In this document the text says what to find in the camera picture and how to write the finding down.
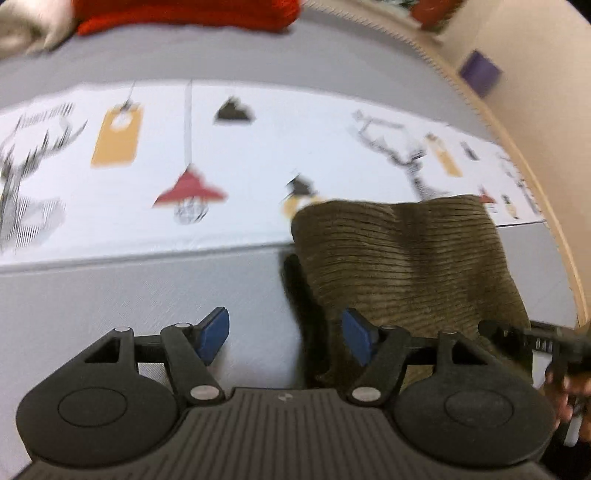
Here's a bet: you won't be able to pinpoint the purple rolled mat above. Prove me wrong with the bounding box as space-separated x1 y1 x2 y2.
459 50 502 98

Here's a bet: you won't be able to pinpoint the red folded blanket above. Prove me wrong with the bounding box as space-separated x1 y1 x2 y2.
72 0 301 35

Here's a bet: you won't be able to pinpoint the white printed deer bedsheet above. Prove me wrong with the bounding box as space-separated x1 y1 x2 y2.
1 80 543 269

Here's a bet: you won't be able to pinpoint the grey mattress cover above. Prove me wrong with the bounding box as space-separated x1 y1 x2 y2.
0 8 581 476

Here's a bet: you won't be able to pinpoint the person's right hand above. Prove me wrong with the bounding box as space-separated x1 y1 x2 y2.
544 363 591 444

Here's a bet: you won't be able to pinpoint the dark olive corduroy pants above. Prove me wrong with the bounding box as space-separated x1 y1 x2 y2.
283 195 530 388

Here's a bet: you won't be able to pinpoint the red stuffed toy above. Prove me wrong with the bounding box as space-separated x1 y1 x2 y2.
410 0 462 30

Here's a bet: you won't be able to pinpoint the cream folded blanket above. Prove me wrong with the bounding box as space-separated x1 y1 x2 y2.
1 0 77 59

